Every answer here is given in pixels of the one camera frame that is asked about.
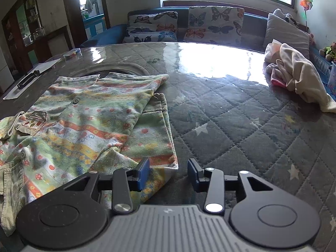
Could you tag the striped floral children's garment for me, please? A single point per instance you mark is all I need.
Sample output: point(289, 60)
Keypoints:
point(86, 126)

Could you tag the grey pillow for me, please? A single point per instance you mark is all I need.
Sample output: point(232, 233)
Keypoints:
point(286, 32)

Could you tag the colourful pinwheel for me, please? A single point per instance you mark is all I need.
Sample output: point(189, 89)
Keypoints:
point(306, 4)

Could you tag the dark wooden cabinet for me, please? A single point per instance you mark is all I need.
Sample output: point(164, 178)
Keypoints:
point(29, 29)

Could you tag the cream crumpled garment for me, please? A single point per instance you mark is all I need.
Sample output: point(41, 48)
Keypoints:
point(302, 71)

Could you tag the quilted star table cover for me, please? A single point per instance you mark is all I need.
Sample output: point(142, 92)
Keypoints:
point(223, 126)

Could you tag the small butterfly print cushion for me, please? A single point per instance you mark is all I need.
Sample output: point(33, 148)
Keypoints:
point(152, 27)

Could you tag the large butterfly print cushion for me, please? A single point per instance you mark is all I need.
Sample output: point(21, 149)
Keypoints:
point(214, 25)

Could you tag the white paper sheet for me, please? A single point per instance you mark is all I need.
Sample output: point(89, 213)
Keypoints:
point(31, 77)

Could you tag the small clear plastic box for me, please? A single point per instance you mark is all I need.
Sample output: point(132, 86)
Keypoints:
point(72, 53)

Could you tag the blue sofa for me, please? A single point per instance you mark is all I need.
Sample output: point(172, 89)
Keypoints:
point(183, 23)

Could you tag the pink cloth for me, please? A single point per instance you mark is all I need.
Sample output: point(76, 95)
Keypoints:
point(278, 81)

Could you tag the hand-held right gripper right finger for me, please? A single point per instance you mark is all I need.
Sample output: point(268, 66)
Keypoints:
point(192, 173)

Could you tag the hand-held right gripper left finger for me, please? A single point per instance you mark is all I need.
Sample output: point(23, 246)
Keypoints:
point(143, 172)

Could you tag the grey plush toy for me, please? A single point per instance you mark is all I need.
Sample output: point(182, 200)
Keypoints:
point(287, 16)

